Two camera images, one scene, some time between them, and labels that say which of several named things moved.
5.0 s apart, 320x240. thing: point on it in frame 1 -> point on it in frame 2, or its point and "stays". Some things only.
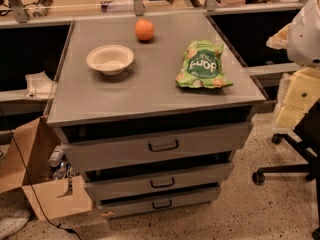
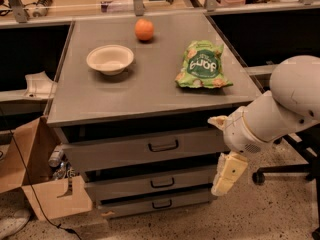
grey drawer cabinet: (152, 110) stays
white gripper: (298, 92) -> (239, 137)
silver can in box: (55, 158) stays
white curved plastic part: (39, 86) stays
